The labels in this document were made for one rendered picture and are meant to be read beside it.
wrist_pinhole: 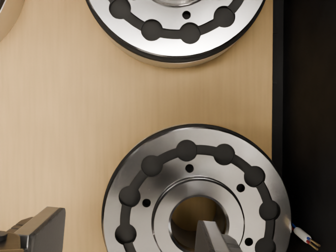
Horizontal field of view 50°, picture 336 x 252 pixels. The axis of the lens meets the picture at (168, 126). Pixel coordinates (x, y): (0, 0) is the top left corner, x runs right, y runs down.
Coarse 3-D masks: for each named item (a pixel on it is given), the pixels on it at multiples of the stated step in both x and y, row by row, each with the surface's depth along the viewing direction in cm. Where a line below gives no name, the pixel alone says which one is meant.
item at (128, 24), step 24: (96, 0) 19; (120, 0) 19; (144, 0) 19; (216, 0) 19; (240, 0) 19; (120, 24) 19; (144, 24) 19; (168, 24) 19; (192, 24) 19; (216, 24) 19; (240, 24) 19; (144, 48) 19; (168, 48) 19; (192, 48) 19; (216, 48) 19
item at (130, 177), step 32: (192, 128) 19; (128, 160) 19; (160, 160) 19; (192, 160) 19; (224, 160) 19; (256, 160) 19; (128, 192) 19; (160, 192) 19; (256, 192) 19; (128, 224) 19; (256, 224) 19; (288, 224) 19
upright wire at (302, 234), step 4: (292, 224) 20; (292, 228) 20; (296, 228) 19; (300, 228) 19; (296, 232) 19; (300, 232) 19; (304, 232) 18; (300, 236) 18; (304, 236) 18; (308, 236) 18; (304, 240) 18; (308, 240) 18; (312, 240) 17; (312, 244) 17; (316, 244) 17; (316, 248) 17
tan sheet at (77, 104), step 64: (64, 0) 22; (0, 64) 22; (64, 64) 22; (128, 64) 22; (256, 64) 22; (0, 128) 22; (64, 128) 22; (128, 128) 22; (256, 128) 22; (0, 192) 22; (64, 192) 22
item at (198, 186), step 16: (192, 176) 19; (176, 192) 18; (192, 192) 18; (208, 192) 18; (224, 192) 18; (160, 208) 18; (224, 208) 18; (240, 208) 18; (160, 224) 18; (224, 224) 19; (240, 224) 18; (160, 240) 18; (176, 240) 19; (240, 240) 19
